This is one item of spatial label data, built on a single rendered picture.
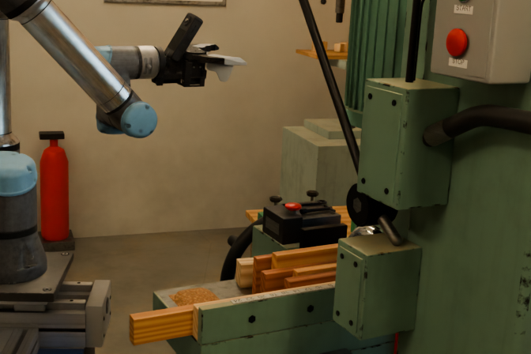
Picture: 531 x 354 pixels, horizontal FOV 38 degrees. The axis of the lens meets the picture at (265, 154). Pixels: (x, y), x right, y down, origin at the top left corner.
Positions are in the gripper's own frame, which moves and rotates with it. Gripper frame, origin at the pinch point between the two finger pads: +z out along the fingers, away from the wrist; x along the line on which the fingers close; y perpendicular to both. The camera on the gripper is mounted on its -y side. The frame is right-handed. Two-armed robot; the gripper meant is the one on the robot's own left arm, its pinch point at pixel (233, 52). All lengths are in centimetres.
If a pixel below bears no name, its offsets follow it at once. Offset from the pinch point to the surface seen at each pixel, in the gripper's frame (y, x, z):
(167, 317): 20, 73, -46
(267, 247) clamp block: 23, 54, -18
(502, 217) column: -7, 105, -19
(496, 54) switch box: -26, 104, -25
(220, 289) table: 26, 60, -30
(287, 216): 15, 57, -17
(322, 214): 16, 56, -8
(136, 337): 23, 73, -50
